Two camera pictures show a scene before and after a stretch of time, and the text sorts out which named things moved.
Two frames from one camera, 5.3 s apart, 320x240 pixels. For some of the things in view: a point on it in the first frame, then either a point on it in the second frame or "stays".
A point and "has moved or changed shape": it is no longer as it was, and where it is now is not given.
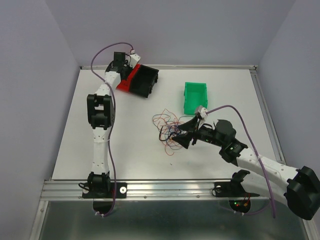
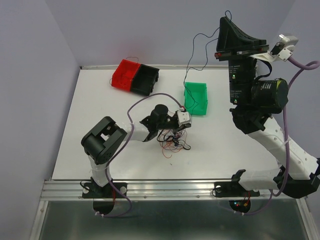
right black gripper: x=184 y=139 to x=231 y=38
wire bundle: x=168 y=125 has moved or changed shape
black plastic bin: x=143 y=81 stays
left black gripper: x=130 y=70 to x=177 y=128
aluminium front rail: x=142 y=190 stays
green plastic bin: x=195 y=95 stays
